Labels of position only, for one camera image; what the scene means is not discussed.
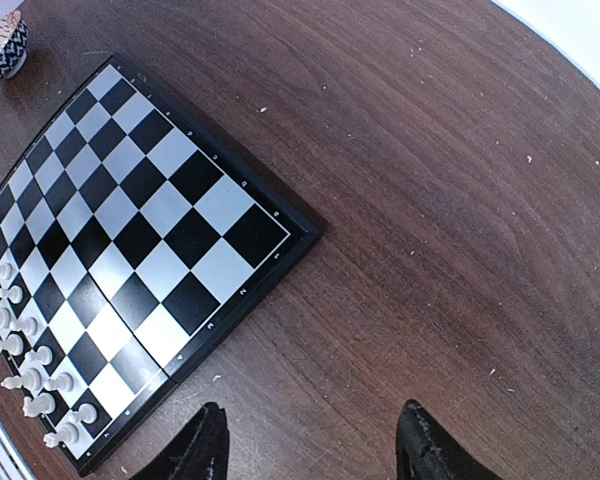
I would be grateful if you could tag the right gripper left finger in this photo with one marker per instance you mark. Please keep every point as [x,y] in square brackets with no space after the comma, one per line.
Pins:
[199,451]

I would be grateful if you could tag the white chess king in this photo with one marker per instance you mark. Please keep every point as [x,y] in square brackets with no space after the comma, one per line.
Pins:
[13,345]

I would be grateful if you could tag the white chess pawn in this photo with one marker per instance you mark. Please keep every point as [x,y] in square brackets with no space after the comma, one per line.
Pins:
[63,382]
[86,413]
[6,271]
[28,326]
[14,294]
[43,355]

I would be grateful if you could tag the black grey chessboard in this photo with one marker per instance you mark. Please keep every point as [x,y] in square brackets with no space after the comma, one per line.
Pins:
[140,242]

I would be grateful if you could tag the white chess bishop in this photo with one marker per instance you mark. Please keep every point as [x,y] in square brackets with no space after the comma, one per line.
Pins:
[29,379]

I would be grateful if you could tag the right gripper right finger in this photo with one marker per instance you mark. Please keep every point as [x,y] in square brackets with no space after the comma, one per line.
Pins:
[426,450]

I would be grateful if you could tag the red patterned bowl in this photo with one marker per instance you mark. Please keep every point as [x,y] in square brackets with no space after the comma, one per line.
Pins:
[13,44]

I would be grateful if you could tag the white chess knight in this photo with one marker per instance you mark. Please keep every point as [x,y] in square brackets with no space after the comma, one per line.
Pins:
[66,433]
[43,404]

